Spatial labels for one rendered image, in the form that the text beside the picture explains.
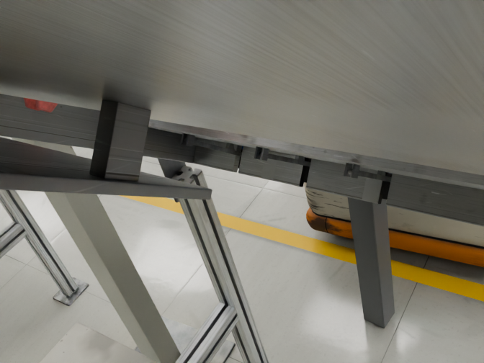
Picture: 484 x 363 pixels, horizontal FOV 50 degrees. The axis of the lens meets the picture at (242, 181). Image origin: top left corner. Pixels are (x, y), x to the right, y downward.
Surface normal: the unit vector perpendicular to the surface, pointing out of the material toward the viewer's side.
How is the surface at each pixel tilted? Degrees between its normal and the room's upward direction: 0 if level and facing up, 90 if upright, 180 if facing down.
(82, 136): 90
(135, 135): 90
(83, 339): 0
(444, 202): 47
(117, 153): 90
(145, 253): 0
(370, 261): 90
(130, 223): 0
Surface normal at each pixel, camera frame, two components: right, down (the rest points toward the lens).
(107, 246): 0.85, 0.15
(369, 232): -0.62, 0.59
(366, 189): -0.54, -0.06
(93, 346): -0.22, -0.76
